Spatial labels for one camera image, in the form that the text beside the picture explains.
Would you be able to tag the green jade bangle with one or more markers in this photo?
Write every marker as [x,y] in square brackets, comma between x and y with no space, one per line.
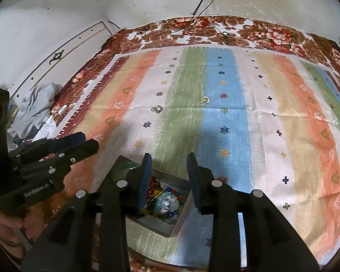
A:
[121,166]

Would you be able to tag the white crumpled cloth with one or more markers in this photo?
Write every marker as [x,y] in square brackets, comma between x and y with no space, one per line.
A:
[49,127]

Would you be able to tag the brown floral blanket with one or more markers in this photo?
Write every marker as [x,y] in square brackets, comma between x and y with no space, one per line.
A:
[243,29]

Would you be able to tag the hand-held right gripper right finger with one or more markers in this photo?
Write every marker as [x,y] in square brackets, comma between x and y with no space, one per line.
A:
[196,187]

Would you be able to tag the rectangular metal tin box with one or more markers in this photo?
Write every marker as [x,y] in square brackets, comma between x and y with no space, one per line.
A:
[161,226]

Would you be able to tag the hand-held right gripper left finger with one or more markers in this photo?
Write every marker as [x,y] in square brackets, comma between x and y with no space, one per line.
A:
[144,187]

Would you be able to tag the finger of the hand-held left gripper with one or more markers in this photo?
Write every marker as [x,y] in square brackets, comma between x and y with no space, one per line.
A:
[68,141]
[83,148]

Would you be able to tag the grey crumpled cloth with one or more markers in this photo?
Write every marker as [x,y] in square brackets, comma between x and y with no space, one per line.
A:
[36,104]

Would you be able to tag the white bed headboard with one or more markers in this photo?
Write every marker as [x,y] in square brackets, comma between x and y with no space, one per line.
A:
[59,48]

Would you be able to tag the person's left forearm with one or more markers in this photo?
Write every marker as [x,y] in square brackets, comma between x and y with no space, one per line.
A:
[2,229]

